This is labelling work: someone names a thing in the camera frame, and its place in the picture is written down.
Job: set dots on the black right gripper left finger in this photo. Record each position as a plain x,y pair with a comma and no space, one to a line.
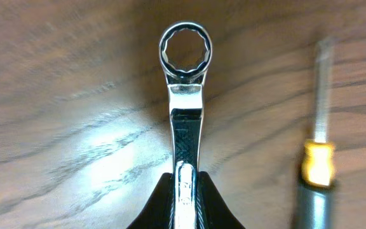
157,211

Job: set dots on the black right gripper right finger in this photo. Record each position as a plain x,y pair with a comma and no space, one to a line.
212,211

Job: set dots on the silver ring wrench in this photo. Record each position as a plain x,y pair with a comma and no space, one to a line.
186,111

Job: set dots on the yellow black screwdriver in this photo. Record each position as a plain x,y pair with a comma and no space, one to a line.
316,181

